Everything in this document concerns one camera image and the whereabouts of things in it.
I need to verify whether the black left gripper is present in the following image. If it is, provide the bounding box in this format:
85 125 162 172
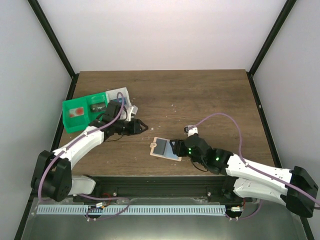
113 118 149 136

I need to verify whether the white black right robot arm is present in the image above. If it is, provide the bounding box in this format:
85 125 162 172
169 133 319 218

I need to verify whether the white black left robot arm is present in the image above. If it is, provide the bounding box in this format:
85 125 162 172
30 101 149 202

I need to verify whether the dark card in holder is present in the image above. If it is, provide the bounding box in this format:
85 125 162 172
153 138 168 156

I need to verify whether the blue credit card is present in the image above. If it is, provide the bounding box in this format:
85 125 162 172
114 97 127 106

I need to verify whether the black vip card in bin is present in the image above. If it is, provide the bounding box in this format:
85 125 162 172
90 101 107 113

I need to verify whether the white red card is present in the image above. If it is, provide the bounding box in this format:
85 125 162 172
69 107 85 118

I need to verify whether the white plastic bin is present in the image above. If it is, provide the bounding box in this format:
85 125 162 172
106 87 133 120

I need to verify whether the green plastic bin middle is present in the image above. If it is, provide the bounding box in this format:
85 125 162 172
85 91 109 121

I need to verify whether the green plastic bin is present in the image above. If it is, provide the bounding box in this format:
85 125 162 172
62 97 90 134
85 91 109 121

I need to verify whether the green plastic bin left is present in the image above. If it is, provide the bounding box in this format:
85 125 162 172
62 97 90 134

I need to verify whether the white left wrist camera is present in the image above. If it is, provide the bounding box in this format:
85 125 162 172
126 105 138 122

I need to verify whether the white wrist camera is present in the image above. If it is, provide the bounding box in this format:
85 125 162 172
184 125 198 137
126 105 138 122

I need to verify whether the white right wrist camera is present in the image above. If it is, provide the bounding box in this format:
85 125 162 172
184 125 198 137

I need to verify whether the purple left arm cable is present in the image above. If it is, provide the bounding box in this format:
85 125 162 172
37 91 131 221

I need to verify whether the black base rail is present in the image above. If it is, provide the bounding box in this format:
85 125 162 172
72 175 261 205

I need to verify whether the light blue slotted cable duct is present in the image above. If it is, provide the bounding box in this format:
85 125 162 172
36 204 226 216

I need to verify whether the metal base plate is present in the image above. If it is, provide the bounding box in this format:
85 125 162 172
20 202 308 240

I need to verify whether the black frame post left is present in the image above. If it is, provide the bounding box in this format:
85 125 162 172
26 0 77 78

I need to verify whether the black frame post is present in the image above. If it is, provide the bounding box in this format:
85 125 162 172
246 0 298 76
26 0 77 78

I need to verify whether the black frame post right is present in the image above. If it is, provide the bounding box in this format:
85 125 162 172
246 0 298 76

